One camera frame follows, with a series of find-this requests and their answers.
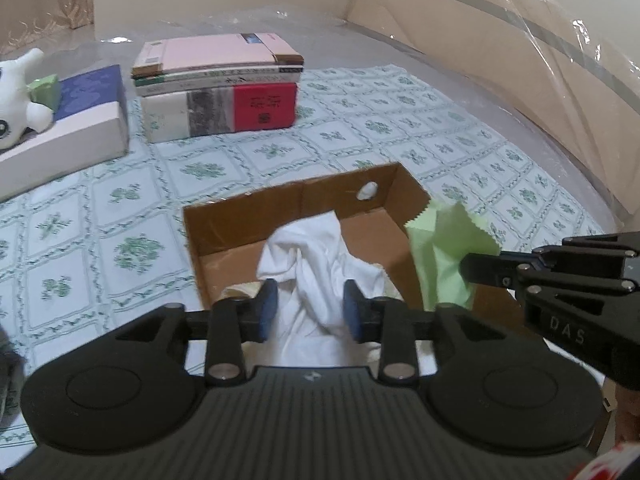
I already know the white cloth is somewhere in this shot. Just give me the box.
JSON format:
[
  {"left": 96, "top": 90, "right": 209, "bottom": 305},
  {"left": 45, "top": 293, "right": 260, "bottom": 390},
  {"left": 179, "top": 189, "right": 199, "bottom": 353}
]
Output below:
[{"left": 245, "top": 211, "right": 384, "bottom": 367}]

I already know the large plastic wrapped cardboard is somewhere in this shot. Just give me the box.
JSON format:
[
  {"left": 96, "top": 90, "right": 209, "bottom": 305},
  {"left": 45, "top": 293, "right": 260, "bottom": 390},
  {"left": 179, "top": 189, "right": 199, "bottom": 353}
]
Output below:
[{"left": 347, "top": 0, "right": 639, "bottom": 229}]

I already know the white blue flat box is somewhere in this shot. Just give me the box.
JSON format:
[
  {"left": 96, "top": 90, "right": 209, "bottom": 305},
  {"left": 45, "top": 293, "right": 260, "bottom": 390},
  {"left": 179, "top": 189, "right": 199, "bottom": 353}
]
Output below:
[{"left": 1, "top": 65, "right": 129, "bottom": 200}]

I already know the green cleaning cloth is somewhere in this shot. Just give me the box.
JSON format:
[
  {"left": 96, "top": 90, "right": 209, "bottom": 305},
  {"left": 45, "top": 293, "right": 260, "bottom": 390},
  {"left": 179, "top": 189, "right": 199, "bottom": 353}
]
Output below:
[{"left": 405, "top": 200, "right": 500, "bottom": 311}]

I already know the white bunny plush toy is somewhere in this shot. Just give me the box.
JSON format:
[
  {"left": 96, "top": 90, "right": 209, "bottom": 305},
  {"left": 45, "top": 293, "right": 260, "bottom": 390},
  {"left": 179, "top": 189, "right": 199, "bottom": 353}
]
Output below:
[{"left": 0, "top": 48, "right": 53, "bottom": 150}]

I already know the stack of books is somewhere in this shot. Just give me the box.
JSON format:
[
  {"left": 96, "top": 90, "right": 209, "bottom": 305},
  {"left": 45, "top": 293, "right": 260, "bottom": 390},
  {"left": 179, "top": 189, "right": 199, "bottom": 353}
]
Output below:
[{"left": 131, "top": 32, "right": 305, "bottom": 143}]

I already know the floral tablecloth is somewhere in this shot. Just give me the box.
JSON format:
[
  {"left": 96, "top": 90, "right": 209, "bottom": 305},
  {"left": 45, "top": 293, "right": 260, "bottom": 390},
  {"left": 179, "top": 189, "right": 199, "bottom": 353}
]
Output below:
[{"left": 0, "top": 63, "right": 616, "bottom": 451}]

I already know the cream yellow towel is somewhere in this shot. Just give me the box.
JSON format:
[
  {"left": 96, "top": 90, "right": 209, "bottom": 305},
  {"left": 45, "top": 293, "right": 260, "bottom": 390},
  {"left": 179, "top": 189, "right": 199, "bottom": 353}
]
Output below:
[{"left": 217, "top": 263, "right": 402, "bottom": 300}]

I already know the dark grey face mask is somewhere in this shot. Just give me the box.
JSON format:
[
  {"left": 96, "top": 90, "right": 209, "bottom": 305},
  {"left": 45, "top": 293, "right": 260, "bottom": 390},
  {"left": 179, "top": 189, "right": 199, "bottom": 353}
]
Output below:
[{"left": 1, "top": 328, "right": 27, "bottom": 431}]

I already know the brown cardboard tray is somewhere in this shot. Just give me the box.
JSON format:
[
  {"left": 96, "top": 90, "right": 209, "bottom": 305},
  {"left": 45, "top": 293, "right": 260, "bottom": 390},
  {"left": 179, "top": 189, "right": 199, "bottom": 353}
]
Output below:
[{"left": 182, "top": 161, "right": 547, "bottom": 376}]

